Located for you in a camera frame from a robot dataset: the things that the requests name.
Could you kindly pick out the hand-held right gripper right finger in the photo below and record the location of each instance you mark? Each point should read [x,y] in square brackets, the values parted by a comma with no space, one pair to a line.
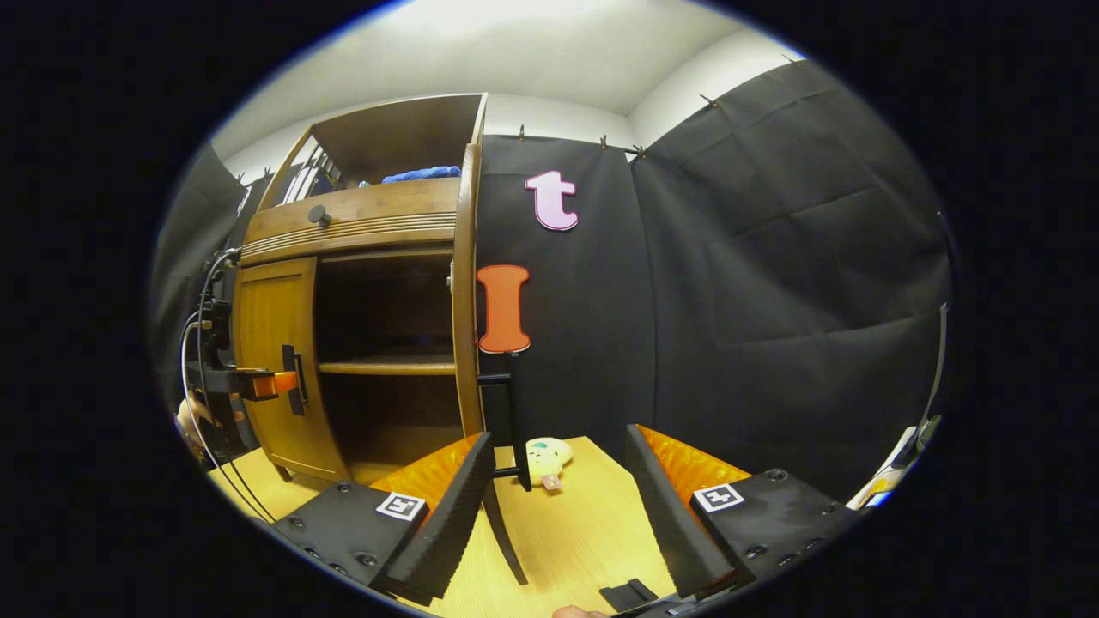
[670,515]

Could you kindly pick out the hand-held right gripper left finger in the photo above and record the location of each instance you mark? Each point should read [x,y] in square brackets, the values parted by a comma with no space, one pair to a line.
[455,515]

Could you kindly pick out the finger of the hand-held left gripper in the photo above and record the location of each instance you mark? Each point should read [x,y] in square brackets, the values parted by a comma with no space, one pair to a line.
[275,384]

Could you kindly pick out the wooden cabinet door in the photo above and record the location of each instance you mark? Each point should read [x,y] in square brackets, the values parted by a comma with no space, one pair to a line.
[266,335]
[468,283]

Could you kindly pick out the wooden double-door shoe cabinet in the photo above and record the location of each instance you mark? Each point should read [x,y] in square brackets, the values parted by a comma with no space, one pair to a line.
[395,129]

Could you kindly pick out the wooden inner cabinet shelf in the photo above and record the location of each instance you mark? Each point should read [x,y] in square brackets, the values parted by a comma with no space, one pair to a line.
[386,366]

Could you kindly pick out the wooden cabinet drawer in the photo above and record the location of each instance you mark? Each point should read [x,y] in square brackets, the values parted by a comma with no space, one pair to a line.
[386,206]

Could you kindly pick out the yellow plush toy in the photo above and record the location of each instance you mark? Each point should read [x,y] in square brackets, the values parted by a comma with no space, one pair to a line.
[547,457]

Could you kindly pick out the black round drawer knob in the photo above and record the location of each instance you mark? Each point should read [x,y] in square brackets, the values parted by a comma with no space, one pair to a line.
[318,215]

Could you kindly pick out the dark blue book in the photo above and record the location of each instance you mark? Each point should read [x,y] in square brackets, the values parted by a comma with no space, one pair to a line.
[330,182]

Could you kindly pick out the black backdrop cloth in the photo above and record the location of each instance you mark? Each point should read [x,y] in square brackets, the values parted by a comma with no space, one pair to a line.
[730,300]

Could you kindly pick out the blue folded towel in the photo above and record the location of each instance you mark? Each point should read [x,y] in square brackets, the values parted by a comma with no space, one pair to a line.
[421,174]

